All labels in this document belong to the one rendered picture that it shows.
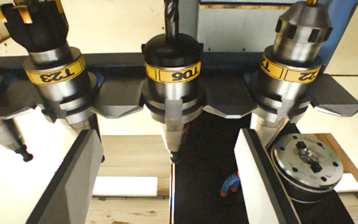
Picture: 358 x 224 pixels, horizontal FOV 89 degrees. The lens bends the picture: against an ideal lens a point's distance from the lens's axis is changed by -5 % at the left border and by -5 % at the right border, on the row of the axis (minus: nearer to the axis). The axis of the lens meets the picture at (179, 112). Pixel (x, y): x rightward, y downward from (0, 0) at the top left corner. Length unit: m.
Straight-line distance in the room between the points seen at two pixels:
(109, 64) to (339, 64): 1.49
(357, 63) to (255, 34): 1.01
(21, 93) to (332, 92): 0.33
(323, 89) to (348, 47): 1.31
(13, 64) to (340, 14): 0.37
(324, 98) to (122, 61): 0.22
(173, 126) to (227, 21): 0.57
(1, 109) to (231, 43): 0.68
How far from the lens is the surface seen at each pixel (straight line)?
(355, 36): 1.55
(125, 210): 2.45
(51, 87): 0.20
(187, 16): 0.76
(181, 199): 0.54
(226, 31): 0.75
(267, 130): 0.23
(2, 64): 0.32
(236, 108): 0.19
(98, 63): 0.25
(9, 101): 0.26
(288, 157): 0.52
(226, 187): 0.50
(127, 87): 0.21
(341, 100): 0.25
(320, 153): 0.57
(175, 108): 0.18
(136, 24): 1.16
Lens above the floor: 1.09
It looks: 41 degrees up
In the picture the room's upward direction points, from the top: 180 degrees clockwise
